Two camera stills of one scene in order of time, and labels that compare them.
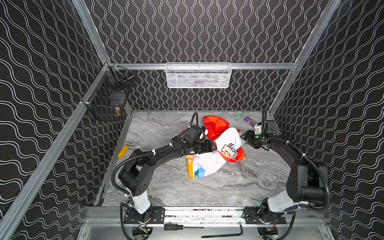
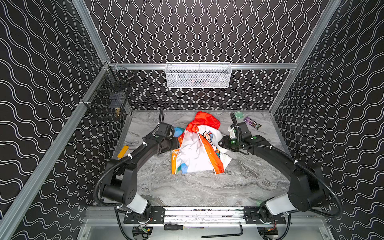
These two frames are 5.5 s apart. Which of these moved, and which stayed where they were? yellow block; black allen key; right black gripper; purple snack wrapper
Moved: right black gripper
Stayed: purple snack wrapper; black allen key; yellow block
